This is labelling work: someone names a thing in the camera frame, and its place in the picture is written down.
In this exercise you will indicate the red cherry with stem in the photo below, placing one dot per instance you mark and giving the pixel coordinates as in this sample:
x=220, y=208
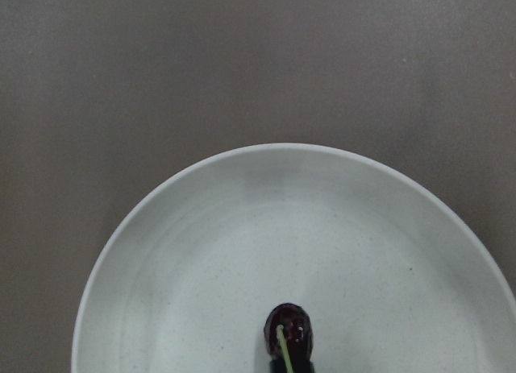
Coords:
x=288, y=334

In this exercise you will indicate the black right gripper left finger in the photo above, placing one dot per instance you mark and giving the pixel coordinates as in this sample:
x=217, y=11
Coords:
x=277, y=366

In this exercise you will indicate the round white plate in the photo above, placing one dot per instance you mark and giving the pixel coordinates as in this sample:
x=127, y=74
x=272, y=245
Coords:
x=392, y=279

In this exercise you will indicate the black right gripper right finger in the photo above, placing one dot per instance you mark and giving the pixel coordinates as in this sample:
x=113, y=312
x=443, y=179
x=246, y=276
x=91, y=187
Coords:
x=303, y=366

